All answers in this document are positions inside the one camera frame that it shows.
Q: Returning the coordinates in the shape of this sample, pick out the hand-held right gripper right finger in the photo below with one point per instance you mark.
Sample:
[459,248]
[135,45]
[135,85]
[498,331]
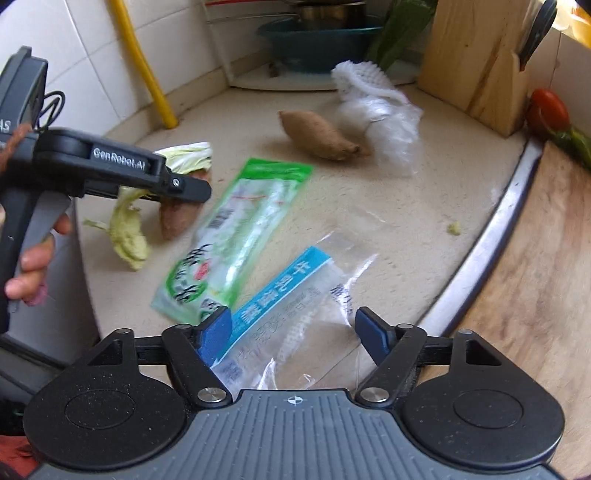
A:
[371,334]

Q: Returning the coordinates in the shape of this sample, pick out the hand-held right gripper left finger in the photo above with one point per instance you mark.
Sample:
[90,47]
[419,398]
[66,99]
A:
[214,334]

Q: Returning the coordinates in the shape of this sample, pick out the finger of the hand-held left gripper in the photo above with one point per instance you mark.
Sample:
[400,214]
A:
[189,189]

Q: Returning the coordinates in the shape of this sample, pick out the green printed packet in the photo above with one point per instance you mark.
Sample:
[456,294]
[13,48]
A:
[231,230]

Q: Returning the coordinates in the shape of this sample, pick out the blue label clear packet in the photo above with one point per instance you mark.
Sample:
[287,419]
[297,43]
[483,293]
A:
[281,304]

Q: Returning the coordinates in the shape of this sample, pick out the napa cabbage leaf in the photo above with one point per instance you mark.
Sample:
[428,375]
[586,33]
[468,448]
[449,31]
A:
[131,235]

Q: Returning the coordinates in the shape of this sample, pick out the clear plastic bag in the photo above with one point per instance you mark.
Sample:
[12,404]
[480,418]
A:
[392,134]

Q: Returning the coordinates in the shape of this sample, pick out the person's left hand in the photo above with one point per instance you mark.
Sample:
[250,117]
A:
[37,256]

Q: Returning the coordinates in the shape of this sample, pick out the reddish sweet potato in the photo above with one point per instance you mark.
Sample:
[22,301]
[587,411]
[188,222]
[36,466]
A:
[178,219]

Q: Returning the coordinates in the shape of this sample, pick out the small green vegetable scrap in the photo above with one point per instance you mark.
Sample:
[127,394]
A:
[455,228]

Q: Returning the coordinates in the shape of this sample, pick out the tan sweet potato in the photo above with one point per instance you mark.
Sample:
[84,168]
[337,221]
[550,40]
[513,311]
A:
[318,136]

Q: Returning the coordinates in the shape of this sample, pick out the white corner rack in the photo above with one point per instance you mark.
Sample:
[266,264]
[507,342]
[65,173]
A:
[286,82]

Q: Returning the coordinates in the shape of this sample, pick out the wooden cutting board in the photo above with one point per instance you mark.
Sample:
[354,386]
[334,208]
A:
[531,286]

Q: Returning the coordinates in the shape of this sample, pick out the teal plastic basin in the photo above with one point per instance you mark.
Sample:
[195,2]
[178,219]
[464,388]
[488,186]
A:
[318,44]

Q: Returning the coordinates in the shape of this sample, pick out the green wrinkled pepper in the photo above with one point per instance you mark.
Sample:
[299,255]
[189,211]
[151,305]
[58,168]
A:
[401,32]

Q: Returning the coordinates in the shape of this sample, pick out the green chili pepper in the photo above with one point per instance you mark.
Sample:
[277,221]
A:
[577,143]

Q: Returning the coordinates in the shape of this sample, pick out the red tomato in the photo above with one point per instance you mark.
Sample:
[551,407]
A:
[549,110]

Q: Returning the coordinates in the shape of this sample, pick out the wooden knife block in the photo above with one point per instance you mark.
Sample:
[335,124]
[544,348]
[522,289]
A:
[475,60]

